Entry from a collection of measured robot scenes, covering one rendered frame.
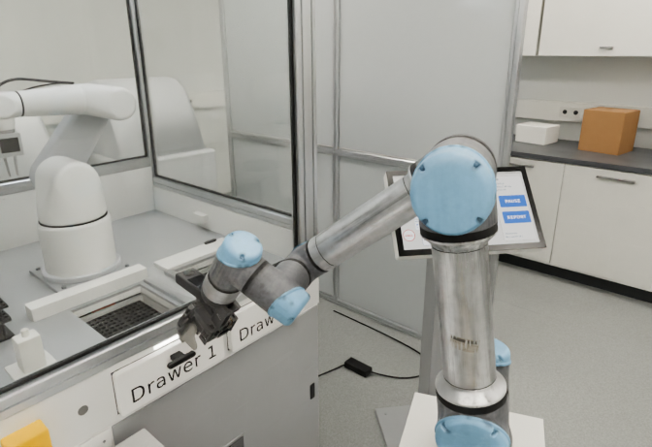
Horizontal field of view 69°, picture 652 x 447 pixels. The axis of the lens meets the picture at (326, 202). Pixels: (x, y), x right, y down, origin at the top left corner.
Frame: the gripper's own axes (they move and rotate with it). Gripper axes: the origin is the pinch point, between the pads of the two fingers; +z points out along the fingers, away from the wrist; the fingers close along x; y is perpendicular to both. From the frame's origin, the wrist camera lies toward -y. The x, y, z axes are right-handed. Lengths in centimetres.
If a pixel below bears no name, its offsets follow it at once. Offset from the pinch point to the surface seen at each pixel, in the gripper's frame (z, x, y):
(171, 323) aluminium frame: 5.7, 0.3, -6.1
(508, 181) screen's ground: -28, 116, 15
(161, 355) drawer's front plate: 9.7, -4.0, -1.5
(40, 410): 10.2, -29.7, -3.5
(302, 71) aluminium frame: -40, 49, -38
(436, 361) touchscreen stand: 36, 94, 44
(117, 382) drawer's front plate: 10.5, -14.8, -1.0
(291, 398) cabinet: 45, 40, 21
